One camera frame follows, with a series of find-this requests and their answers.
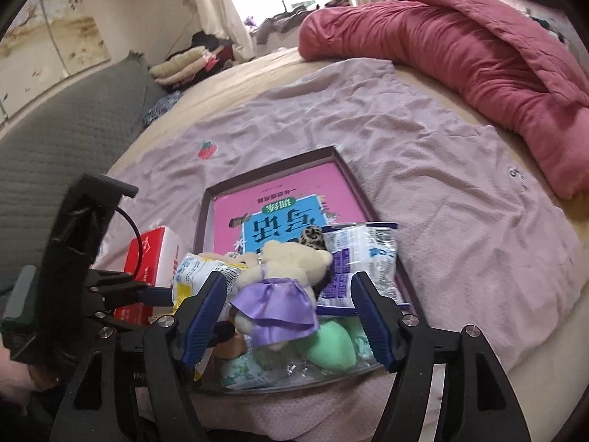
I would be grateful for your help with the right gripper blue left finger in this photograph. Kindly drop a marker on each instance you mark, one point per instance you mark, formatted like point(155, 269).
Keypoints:
point(198, 317)

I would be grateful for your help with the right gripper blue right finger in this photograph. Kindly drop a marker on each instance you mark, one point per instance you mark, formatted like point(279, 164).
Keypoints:
point(379, 318)

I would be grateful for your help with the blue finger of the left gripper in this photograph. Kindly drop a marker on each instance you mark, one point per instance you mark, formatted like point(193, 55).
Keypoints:
point(159, 295)

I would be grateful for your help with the yellow white snack packet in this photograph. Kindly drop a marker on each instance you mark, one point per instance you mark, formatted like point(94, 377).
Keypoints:
point(190, 276)

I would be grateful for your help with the green sponge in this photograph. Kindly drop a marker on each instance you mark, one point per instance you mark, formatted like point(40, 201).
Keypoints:
point(339, 345)

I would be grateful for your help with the plush bear purple dress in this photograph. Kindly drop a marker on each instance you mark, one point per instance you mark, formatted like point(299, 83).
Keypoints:
point(275, 302)

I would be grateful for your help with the white purple snack packet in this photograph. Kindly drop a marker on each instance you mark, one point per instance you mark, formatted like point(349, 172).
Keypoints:
point(369, 248)

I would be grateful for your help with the green tissue packet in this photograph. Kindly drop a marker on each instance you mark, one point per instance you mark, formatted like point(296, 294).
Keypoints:
point(253, 369)

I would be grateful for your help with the leopard print cloth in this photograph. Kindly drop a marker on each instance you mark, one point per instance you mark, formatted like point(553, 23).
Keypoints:
point(313, 237)

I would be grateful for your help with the floral white scrunchie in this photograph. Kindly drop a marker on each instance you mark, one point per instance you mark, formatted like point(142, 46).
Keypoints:
point(247, 258)

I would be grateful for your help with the red tissue pack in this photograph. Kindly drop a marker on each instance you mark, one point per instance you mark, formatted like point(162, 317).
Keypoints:
point(163, 251)

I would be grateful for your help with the pink book tray box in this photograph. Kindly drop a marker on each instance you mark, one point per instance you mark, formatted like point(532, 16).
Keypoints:
point(288, 239)

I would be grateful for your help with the purple strawberry print blanket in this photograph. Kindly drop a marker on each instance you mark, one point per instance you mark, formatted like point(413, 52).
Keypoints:
point(481, 236)

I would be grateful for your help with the grey quilted headboard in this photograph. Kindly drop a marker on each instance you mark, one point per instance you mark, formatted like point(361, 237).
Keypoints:
point(83, 129)

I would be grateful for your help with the blue patterned cloth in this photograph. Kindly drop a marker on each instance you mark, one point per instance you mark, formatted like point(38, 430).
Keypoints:
point(162, 107)

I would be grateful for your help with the folded blankets stack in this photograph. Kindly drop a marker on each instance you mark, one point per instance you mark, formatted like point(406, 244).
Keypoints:
point(182, 68)

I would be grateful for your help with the pink red quilt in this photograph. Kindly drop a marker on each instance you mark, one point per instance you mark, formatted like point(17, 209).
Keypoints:
point(502, 63)

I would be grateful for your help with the clothes pile on sill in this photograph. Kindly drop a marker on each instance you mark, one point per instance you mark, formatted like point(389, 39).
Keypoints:
point(286, 21)

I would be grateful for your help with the left cream curtain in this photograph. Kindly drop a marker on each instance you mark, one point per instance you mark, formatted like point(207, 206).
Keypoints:
point(221, 19)

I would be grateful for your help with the wall painting panels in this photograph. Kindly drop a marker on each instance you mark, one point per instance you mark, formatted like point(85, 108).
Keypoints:
point(49, 41)

